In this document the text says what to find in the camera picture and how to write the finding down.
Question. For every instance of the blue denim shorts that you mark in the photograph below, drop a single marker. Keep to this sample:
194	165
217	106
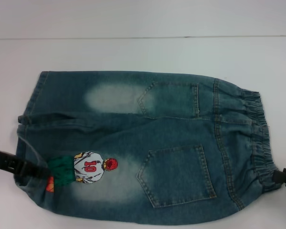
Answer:
181	107

